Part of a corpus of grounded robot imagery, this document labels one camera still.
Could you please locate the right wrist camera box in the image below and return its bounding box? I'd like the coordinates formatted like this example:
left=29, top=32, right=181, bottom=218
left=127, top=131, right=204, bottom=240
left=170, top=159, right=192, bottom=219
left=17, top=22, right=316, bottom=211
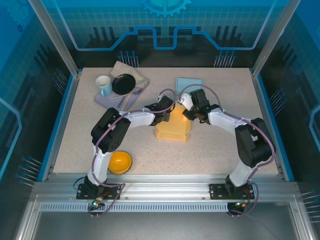
left=177, top=92, right=194, bottom=110

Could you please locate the beige cloth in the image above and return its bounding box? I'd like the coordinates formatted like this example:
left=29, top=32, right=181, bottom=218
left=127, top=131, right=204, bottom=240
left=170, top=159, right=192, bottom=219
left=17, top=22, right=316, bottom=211
left=110, top=60, right=151, bottom=91

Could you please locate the lavender tray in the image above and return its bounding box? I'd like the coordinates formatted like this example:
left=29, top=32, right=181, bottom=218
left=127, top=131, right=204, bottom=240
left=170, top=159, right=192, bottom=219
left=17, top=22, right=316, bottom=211
left=94, top=84, right=146, bottom=116

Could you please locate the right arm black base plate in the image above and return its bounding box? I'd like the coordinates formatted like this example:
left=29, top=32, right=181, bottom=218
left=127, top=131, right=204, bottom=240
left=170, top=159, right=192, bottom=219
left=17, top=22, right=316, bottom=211
left=208, top=183, right=256, bottom=201

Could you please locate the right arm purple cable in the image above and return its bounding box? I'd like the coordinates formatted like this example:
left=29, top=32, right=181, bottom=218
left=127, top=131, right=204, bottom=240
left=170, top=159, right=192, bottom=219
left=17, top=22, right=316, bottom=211
left=178, top=84, right=277, bottom=219

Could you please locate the slotted cable duct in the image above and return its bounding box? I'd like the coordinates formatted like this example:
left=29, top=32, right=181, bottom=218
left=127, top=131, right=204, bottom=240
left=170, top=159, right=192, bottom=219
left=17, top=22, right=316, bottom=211
left=39, top=202, right=230, bottom=213

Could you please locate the light blue paper box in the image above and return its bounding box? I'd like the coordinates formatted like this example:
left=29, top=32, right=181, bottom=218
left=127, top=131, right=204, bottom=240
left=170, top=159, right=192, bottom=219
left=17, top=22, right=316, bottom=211
left=175, top=77, right=204, bottom=97

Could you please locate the metal fork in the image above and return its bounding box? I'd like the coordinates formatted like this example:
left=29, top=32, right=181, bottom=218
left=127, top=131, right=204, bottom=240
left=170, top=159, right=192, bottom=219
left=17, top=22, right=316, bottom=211
left=107, top=87, right=144, bottom=101

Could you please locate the light blue mug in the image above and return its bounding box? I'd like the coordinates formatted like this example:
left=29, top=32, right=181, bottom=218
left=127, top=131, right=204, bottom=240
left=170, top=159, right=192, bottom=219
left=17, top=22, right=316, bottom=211
left=95, top=74, right=114, bottom=97

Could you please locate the yellow paper box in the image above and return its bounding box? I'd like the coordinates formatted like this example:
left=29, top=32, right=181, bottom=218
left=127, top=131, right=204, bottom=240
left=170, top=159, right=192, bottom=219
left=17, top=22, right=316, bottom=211
left=154, top=103, right=193, bottom=144

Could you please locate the black plate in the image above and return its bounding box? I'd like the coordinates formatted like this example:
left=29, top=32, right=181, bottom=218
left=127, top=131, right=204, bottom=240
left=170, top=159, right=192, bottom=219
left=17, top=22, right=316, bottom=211
left=111, top=73, right=137, bottom=95

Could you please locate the aluminium rail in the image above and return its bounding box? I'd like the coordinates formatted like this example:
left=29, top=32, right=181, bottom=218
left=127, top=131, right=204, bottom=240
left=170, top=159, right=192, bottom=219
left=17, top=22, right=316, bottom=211
left=32, top=174, right=301, bottom=205

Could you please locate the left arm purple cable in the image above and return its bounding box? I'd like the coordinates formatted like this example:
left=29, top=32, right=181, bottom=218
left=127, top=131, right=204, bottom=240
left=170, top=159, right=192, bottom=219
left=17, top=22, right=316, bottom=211
left=87, top=88, right=177, bottom=219

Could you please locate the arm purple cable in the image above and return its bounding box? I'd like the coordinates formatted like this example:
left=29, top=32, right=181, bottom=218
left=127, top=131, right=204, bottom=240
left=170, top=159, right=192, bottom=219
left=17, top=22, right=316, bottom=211
left=178, top=84, right=277, bottom=219
left=87, top=88, right=177, bottom=219

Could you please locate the small connector with light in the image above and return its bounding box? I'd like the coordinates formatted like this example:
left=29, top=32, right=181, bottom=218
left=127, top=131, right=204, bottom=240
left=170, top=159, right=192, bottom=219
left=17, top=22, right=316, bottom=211
left=90, top=198, right=105, bottom=209
left=233, top=200, right=249, bottom=210

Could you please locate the orange bowl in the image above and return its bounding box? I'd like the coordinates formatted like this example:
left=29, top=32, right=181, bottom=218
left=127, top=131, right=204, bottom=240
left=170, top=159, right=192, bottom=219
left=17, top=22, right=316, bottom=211
left=107, top=150, right=133, bottom=176

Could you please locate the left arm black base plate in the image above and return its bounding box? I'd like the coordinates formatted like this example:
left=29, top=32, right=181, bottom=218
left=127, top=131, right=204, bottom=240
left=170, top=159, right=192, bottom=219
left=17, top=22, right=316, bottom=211
left=76, top=183, right=123, bottom=201

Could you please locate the aluminium frame post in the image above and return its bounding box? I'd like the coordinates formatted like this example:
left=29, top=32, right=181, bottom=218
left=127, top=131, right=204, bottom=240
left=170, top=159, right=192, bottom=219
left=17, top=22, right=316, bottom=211
left=251, top=0, right=302, bottom=78
left=27, top=0, right=82, bottom=78

